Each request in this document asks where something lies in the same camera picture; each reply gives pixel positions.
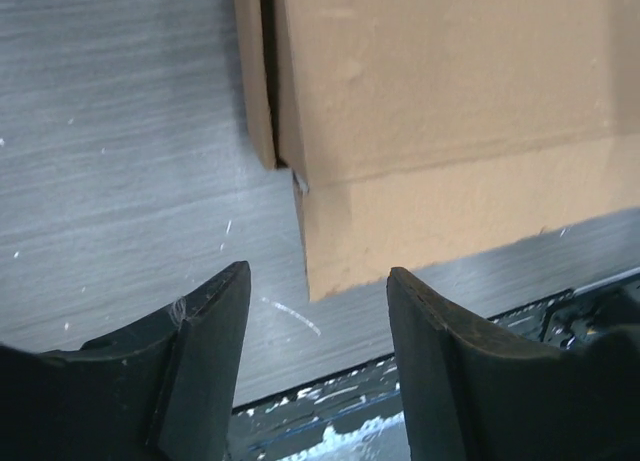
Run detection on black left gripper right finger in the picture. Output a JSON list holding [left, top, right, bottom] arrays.
[[387, 267, 639, 460]]

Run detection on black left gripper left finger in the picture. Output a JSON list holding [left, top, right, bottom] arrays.
[[1, 261, 251, 460]]

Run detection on brown cardboard box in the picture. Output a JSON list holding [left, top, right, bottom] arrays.
[[233, 0, 639, 301]]

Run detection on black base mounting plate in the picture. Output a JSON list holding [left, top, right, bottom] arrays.
[[224, 270, 639, 460]]

